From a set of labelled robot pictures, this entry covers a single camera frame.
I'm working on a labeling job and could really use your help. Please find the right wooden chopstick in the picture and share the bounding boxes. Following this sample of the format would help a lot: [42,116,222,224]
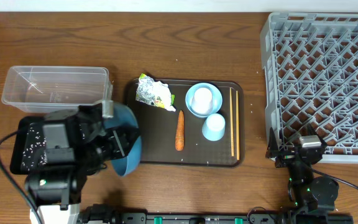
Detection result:
[236,91,240,161]

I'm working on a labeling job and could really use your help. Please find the orange carrot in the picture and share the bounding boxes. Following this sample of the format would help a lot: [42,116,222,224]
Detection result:
[175,111,185,151]

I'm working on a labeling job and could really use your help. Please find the crumpled foil snack wrapper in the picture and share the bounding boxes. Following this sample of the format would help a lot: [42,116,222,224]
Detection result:
[135,73,176,112]

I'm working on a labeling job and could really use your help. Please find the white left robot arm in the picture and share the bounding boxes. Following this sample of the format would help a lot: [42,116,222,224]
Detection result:
[21,101,141,211]

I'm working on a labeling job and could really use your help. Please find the white rice pile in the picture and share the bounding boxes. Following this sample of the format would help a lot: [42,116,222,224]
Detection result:
[21,123,47,171]

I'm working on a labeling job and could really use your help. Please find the black waste tray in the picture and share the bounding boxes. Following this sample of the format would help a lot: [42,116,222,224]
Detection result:
[10,116,44,175]

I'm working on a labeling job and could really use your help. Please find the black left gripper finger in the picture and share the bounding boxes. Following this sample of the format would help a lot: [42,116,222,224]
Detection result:
[112,128,140,157]
[94,100,114,119]

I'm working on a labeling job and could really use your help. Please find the left wooden chopstick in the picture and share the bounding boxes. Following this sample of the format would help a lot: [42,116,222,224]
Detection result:
[229,88,234,157]

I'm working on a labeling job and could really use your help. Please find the grey dishwasher rack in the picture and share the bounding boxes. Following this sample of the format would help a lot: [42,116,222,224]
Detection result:
[260,12,358,164]

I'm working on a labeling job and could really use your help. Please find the dark blue bowl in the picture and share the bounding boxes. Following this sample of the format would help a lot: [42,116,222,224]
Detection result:
[104,103,142,177]

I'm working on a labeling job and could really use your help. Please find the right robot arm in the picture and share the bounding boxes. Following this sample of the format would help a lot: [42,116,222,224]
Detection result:
[265,125,339,224]

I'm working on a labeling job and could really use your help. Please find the wooden chopstick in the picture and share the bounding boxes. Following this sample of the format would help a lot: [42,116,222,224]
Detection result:
[236,91,240,161]
[229,88,234,157]

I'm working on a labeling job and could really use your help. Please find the brown serving tray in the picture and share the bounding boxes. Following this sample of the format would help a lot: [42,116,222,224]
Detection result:
[124,79,245,168]

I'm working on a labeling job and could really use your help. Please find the light blue small bowl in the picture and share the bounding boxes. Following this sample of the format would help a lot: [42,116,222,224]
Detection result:
[185,83,223,118]

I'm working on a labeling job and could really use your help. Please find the clear plastic bin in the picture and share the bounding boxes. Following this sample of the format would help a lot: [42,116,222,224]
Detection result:
[1,66,113,113]

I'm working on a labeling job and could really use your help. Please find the light blue plastic cup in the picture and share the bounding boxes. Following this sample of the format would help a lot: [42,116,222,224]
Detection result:
[202,113,226,141]

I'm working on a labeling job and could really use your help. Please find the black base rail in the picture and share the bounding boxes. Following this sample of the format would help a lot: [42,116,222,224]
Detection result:
[79,203,354,224]

